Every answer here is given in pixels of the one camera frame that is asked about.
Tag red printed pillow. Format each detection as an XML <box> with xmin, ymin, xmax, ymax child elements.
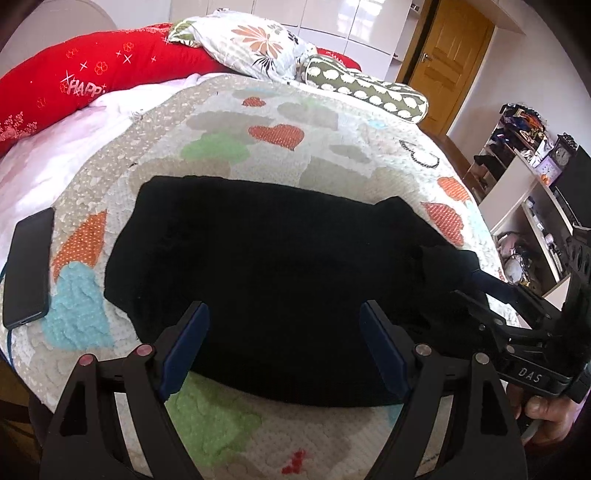
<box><xmin>0</xmin><ymin>21</ymin><xmax>363</xmax><ymax>155</ymax></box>

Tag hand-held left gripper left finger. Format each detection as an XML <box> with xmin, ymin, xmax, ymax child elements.
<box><xmin>39</xmin><ymin>301</ymin><xmax>211</xmax><ymax>480</ymax></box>

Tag black smartphone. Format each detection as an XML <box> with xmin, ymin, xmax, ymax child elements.
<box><xmin>2</xmin><ymin>208</ymin><xmax>56</xmax><ymax>329</ymax></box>

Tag heart-print quilt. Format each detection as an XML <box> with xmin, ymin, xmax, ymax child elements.
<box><xmin>4</xmin><ymin>74</ymin><xmax>520</xmax><ymax>480</ymax></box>

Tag white shoe rack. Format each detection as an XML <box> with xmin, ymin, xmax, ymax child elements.
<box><xmin>464</xmin><ymin>124</ymin><xmax>546</xmax><ymax>204</ymax></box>

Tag pile of bags and clothes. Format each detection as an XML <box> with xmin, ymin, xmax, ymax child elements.
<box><xmin>496</xmin><ymin>104</ymin><xmax>555</xmax><ymax>153</ymax></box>

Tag green hedgehog-print bolster pillow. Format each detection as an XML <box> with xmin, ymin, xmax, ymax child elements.
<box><xmin>300</xmin><ymin>54</ymin><xmax>430</xmax><ymax>123</ymax></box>

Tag beige headboard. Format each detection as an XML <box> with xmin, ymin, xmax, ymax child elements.
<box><xmin>0</xmin><ymin>0</ymin><xmax>116</xmax><ymax>79</ymax></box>

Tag white corner shelf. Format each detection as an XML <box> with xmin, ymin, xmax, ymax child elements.
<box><xmin>390</xmin><ymin>0</ymin><xmax>423</xmax><ymax>81</ymax></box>

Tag dark mantel clock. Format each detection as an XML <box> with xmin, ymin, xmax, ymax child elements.
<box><xmin>551</xmin><ymin>134</ymin><xmax>578</xmax><ymax>169</ymax></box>

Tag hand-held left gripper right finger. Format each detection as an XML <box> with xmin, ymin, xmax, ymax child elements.
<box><xmin>359</xmin><ymin>300</ymin><xmax>529</xmax><ymax>480</ymax></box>

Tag white shelf unit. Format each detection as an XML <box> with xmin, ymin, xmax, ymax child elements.
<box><xmin>489</xmin><ymin>154</ymin><xmax>591</xmax><ymax>305</ymax></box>

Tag black monitor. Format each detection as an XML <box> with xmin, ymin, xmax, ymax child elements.
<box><xmin>554</xmin><ymin>145</ymin><xmax>591</xmax><ymax>227</ymax></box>

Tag pale pink bed sheet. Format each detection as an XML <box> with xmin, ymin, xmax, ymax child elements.
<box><xmin>0</xmin><ymin>74</ymin><xmax>222</xmax><ymax>213</ymax></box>

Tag person's right hand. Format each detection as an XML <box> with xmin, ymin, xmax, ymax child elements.
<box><xmin>505</xmin><ymin>383</ymin><xmax>587</xmax><ymax>446</ymax></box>

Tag floral pillow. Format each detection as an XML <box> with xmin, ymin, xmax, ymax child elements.
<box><xmin>167</xmin><ymin>11</ymin><xmax>317</xmax><ymax>84</ymax></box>

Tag wooden door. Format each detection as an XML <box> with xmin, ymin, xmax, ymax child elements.
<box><xmin>401</xmin><ymin>0</ymin><xmax>495</xmax><ymax>137</ymax></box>

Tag purple alarm clock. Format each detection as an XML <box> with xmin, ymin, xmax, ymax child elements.
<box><xmin>538</xmin><ymin>154</ymin><xmax>561</xmax><ymax>183</ymax></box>

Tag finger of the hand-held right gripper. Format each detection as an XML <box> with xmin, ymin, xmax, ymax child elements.
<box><xmin>462</xmin><ymin>249</ymin><xmax>564</xmax><ymax>326</ymax></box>
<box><xmin>452</xmin><ymin>288</ymin><xmax>513</xmax><ymax>358</ymax></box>

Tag black pants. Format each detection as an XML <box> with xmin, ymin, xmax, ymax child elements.
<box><xmin>104</xmin><ymin>175</ymin><xmax>490</xmax><ymax>408</ymax></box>

